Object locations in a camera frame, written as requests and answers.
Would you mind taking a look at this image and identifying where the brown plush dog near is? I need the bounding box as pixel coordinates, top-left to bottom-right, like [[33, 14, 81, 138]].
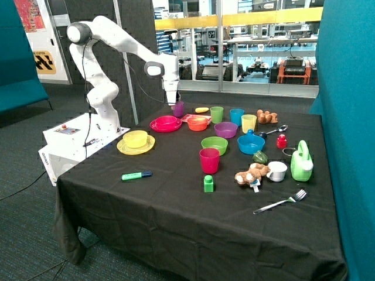
[[234, 163, 271, 193]]

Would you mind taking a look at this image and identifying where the metal fork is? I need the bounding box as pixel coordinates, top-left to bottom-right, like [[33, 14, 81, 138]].
[[253, 190, 307, 215]]

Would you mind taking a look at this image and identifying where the pink plastic bowl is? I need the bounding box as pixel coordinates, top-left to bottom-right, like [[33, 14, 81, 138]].
[[155, 115, 178, 129]]

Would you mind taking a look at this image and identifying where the pink square tray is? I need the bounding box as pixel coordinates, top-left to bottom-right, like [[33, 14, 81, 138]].
[[180, 114, 212, 125]]

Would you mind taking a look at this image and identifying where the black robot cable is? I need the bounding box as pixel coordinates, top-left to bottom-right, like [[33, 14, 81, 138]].
[[0, 39, 172, 201]]

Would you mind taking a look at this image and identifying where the green toy pepper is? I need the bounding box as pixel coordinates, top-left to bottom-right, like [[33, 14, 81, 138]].
[[253, 150, 268, 165]]

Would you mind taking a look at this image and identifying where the green plastic bowl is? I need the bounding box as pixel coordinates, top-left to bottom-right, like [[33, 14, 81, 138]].
[[201, 136, 229, 156]]

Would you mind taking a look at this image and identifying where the green plastic cup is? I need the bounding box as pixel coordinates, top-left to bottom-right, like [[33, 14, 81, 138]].
[[210, 106, 224, 124]]

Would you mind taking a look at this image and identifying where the green toy block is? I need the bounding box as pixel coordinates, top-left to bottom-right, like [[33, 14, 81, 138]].
[[203, 174, 214, 193]]

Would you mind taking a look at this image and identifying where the yellow black station sign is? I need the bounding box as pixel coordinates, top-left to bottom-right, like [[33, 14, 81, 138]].
[[33, 50, 56, 75]]

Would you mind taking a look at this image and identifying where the black tablecloth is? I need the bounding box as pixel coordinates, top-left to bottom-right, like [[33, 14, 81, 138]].
[[53, 112, 348, 280]]

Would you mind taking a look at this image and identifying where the blue plastic pan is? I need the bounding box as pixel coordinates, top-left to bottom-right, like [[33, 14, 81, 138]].
[[237, 129, 265, 155]]

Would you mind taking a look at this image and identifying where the yellow plastic plate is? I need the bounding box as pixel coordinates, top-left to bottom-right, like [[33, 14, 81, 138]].
[[117, 135, 155, 155]]

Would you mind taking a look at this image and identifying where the metal spoon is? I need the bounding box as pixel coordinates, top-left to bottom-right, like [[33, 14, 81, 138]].
[[258, 125, 288, 139]]

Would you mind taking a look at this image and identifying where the white ceramic cup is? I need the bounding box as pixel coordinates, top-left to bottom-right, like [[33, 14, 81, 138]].
[[266, 161, 288, 183]]

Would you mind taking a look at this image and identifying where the purple plastic bowl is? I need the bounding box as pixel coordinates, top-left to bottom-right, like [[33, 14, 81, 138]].
[[214, 122, 238, 139]]

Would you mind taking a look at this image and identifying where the yellow plastic cup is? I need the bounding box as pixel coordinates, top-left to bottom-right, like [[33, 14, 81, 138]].
[[241, 114, 257, 133]]

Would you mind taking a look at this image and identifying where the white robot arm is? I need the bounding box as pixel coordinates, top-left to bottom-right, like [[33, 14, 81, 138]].
[[67, 16, 179, 135]]

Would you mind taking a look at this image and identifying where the teal partition right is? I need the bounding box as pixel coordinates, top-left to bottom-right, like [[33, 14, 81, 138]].
[[310, 1, 374, 280]]

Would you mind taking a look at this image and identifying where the red toy block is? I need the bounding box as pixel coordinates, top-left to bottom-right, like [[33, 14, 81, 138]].
[[277, 134, 287, 149]]

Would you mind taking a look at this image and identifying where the yellow plastic bowl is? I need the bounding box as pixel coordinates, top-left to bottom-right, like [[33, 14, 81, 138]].
[[122, 130, 148, 149]]

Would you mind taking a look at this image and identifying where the brown teddy bear far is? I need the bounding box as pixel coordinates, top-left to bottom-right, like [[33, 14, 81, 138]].
[[257, 109, 278, 124]]

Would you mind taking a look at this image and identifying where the pink plastic plate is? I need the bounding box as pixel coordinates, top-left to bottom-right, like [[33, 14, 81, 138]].
[[149, 115, 182, 133]]

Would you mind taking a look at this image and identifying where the orange plastic bowl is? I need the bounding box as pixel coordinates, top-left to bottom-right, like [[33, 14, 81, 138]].
[[187, 117, 208, 132]]

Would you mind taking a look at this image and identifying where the green toy watering can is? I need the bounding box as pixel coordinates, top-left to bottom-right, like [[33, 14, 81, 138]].
[[291, 140, 313, 182]]

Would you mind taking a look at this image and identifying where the red wall poster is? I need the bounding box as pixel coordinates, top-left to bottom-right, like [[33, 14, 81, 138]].
[[14, 0, 46, 33]]

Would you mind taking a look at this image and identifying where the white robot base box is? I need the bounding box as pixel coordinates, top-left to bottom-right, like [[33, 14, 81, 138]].
[[39, 113, 129, 186]]

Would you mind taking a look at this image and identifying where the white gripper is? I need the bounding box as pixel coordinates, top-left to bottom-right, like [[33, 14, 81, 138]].
[[163, 80, 180, 106]]

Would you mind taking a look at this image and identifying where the pink plastic cup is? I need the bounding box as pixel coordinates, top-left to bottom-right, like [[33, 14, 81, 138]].
[[199, 148, 220, 174]]

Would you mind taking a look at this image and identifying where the green highlighter pen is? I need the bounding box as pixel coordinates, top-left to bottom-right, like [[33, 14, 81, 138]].
[[121, 170, 152, 181]]

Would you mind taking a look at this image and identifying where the blue plastic cup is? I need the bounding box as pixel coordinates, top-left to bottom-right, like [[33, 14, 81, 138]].
[[230, 108, 244, 127]]

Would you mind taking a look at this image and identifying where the purple plastic cup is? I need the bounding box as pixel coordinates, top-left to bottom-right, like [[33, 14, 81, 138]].
[[172, 101, 184, 118]]

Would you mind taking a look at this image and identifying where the teal sofa left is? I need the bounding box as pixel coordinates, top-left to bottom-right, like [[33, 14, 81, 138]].
[[0, 1, 49, 113]]

